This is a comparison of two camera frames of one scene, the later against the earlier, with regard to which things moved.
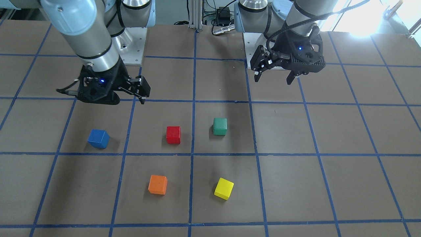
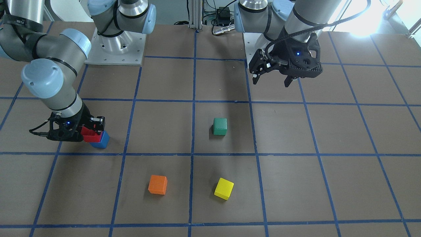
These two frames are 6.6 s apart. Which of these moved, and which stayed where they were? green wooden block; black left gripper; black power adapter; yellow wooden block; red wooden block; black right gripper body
Moved: red wooden block; black right gripper body
Stayed: yellow wooden block; black left gripper; green wooden block; black power adapter
